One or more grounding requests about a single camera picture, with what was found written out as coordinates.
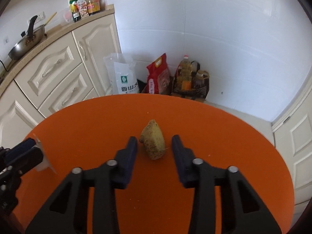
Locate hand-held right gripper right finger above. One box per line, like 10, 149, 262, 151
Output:
171, 135, 282, 234

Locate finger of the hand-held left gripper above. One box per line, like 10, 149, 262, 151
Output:
6, 146, 45, 176
0, 138, 36, 161

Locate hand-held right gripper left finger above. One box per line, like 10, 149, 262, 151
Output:
24, 136, 139, 234

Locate white rice bag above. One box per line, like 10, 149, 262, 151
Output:
103, 53, 140, 95

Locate red rice bag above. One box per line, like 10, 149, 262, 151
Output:
146, 53, 171, 95

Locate cream kitchen base cabinet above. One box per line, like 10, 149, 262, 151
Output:
0, 12, 122, 149

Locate white panel door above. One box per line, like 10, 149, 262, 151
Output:
271, 77, 312, 206

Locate beige stone countertop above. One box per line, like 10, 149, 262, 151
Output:
0, 4, 115, 88

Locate red white label bottle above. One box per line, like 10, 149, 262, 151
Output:
77, 0, 90, 19

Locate steel wok with black handle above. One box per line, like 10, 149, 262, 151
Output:
8, 15, 47, 60

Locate white double wall socket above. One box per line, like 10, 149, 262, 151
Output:
27, 11, 46, 23

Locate yellow handled spatula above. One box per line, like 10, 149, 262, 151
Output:
45, 11, 58, 26

